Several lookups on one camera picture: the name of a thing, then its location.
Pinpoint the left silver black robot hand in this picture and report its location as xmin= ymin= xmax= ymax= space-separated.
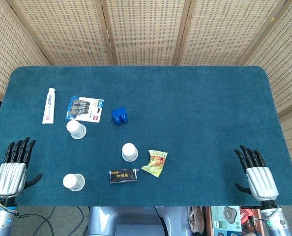
xmin=0 ymin=137 xmax=43 ymax=199

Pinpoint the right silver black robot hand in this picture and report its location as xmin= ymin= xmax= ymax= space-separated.
xmin=234 ymin=145 xmax=279 ymax=201

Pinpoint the white paper cup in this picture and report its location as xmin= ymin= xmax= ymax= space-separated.
xmin=121 ymin=143 xmax=139 ymax=162
xmin=66 ymin=119 xmax=87 ymax=140
xmin=62 ymin=173 xmax=86 ymax=192

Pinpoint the red small box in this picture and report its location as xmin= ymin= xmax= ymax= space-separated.
xmin=240 ymin=208 xmax=255 ymax=223

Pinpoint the box with grey device print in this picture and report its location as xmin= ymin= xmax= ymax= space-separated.
xmin=211 ymin=206 xmax=242 ymax=233

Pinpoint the brown cloth bag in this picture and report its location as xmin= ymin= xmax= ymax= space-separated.
xmin=189 ymin=206 xmax=207 ymax=234

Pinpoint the white toothpaste tube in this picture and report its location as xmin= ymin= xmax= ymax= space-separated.
xmin=41 ymin=88 xmax=57 ymax=125

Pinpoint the blue white blister pack card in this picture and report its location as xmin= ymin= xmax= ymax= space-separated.
xmin=65 ymin=96 xmax=105 ymax=123

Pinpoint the blue felt table mat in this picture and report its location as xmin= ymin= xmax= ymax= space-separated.
xmin=0 ymin=65 xmax=292 ymax=207

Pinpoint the green snack packet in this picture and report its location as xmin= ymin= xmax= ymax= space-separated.
xmin=141 ymin=149 xmax=168 ymax=178

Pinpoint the black rectangular packet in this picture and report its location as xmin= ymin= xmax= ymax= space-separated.
xmin=109 ymin=168 xmax=140 ymax=184

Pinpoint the blue toy building block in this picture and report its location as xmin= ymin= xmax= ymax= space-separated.
xmin=111 ymin=107 xmax=129 ymax=125

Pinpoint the bamboo folding screen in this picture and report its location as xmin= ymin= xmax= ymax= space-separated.
xmin=0 ymin=0 xmax=292 ymax=184

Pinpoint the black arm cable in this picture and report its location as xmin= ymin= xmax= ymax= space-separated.
xmin=14 ymin=212 xmax=55 ymax=236

